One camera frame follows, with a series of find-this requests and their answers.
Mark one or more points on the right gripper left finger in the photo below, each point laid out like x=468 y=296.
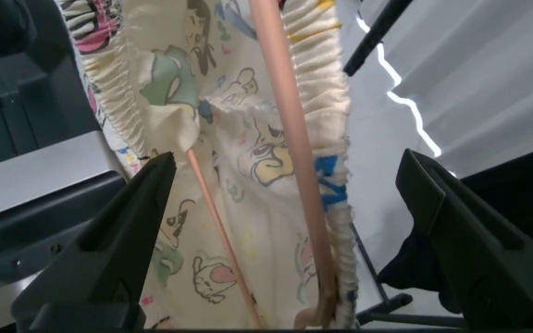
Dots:
x=104 y=268

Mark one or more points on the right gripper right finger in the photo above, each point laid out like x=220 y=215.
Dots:
x=488 y=259

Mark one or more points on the black short-sleeved shirt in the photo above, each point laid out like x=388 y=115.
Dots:
x=525 y=194

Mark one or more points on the cream printed garment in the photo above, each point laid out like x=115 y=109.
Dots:
x=174 y=106

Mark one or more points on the pink clothes hanger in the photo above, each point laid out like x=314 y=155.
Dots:
x=294 y=120

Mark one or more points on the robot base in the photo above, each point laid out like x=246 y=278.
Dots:
x=26 y=176

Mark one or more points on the black clothes rack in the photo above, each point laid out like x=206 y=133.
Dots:
x=377 y=32

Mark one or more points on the white curtain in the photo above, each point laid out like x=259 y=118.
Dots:
x=479 y=69

